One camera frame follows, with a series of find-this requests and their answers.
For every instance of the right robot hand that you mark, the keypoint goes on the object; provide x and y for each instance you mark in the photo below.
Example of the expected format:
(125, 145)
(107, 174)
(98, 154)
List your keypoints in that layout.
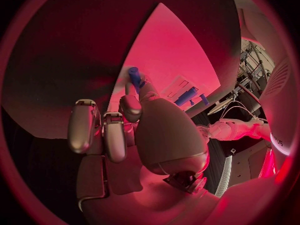
(168, 138)

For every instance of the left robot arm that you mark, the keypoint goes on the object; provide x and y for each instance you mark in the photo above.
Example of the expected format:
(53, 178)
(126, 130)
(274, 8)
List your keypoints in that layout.
(236, 129)

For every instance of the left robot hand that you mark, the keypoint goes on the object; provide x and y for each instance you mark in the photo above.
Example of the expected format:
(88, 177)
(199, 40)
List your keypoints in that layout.
(203, 133)

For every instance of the small blue peg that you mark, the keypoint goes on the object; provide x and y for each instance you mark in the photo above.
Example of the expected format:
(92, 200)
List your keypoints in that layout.
(192, 102)

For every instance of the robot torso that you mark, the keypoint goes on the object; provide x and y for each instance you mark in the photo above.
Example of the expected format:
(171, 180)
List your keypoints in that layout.
(278, 101)

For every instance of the white task board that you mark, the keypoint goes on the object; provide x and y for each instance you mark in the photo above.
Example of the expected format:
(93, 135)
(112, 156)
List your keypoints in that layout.
(168, 48)

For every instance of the short blue cylinder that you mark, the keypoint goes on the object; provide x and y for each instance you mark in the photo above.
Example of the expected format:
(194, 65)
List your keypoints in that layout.
(204, 98)

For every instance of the metal equipment rack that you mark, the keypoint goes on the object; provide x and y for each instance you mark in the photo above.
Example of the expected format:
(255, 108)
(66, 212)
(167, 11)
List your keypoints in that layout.
(255, 63)

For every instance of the long blue cylinder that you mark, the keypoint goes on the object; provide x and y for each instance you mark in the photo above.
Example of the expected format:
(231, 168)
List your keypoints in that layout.
(185, 97)

